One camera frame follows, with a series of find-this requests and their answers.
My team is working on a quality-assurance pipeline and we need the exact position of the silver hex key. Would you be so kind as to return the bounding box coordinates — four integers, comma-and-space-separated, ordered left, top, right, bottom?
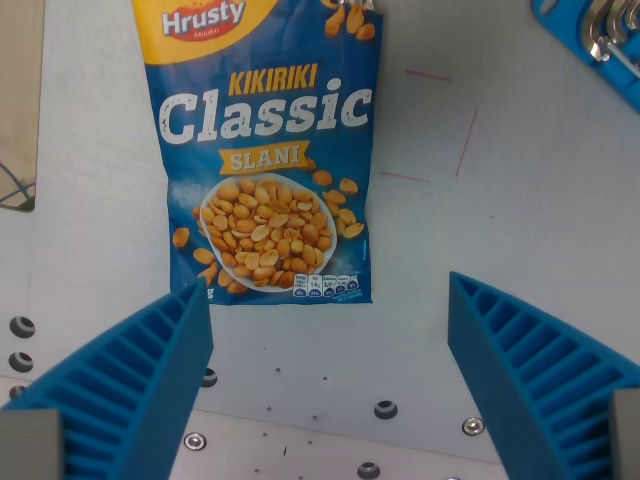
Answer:
589, 0, 634, 62
617, 0, 640, 44

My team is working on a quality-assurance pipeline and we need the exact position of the blue Hrusty peanut bag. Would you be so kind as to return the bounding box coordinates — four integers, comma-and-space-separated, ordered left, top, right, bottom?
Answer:
130, 0, 385, 307

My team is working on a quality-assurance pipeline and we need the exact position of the blue cable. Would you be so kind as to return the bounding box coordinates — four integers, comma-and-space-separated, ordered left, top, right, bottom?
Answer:
0, 160, 37, 210

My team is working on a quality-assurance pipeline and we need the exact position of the blue hex key holder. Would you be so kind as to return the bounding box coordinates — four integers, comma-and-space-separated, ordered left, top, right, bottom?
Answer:
530, 0, 640, 116

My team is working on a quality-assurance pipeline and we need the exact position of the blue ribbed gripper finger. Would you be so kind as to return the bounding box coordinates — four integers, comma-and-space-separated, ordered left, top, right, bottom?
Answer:
0, 278, 215, 480
447, 271, 640, 480

